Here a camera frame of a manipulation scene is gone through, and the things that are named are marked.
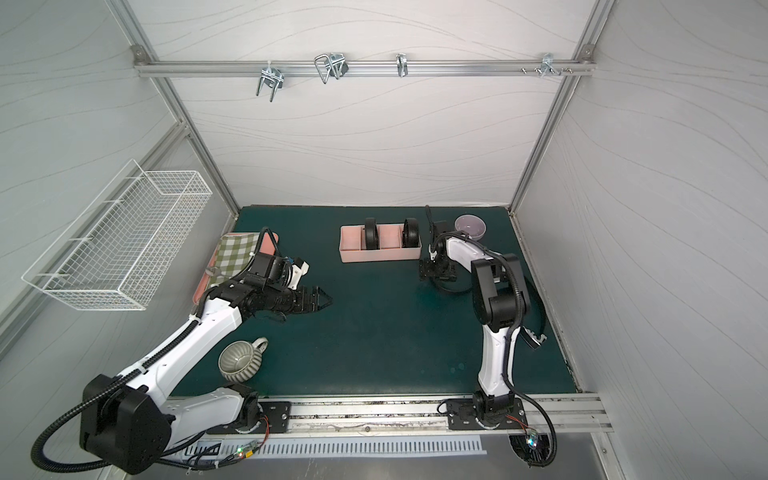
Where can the dark green table mat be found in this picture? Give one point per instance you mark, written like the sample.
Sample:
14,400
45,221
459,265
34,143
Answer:
386,332

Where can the white wire basket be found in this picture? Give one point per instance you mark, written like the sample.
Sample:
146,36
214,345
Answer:
114,255

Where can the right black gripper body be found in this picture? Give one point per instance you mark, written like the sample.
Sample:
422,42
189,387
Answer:
439,267

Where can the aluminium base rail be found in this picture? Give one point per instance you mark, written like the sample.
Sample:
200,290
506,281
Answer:
441,414

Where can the metal hook clamp right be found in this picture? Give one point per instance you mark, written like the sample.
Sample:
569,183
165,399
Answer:
547,68

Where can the metal hook clamp left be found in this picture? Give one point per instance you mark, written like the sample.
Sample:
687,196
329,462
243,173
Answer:
271,79

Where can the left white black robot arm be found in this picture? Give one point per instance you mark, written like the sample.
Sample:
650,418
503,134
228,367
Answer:
129,421

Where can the pink compartment storage box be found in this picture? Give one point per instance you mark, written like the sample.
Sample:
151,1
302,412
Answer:
352,246

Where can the pink plastic tray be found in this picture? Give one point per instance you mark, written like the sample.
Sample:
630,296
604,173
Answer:
264,240

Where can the aluminium crossbar rail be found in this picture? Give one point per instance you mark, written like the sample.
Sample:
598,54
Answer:
357,68

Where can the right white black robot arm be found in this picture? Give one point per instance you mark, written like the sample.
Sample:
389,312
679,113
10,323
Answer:
457,264

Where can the metal hook clamp centre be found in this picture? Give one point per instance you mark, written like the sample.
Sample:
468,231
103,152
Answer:
331,65

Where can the metal ring clamp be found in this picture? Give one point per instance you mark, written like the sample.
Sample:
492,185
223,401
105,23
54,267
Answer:
401,65

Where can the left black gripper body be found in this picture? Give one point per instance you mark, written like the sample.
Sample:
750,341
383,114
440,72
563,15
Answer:
303,300

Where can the purple small bowl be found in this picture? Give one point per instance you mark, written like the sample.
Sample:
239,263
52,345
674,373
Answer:
472,225

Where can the grey ribbed ceramic mug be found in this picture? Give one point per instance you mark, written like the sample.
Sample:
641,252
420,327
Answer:
241,360

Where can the metal hook clamp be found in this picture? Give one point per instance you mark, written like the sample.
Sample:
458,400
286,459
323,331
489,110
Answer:
331,65
547,68
271,79

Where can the green checkered cloth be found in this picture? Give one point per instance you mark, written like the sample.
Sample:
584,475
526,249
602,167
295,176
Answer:
231,255

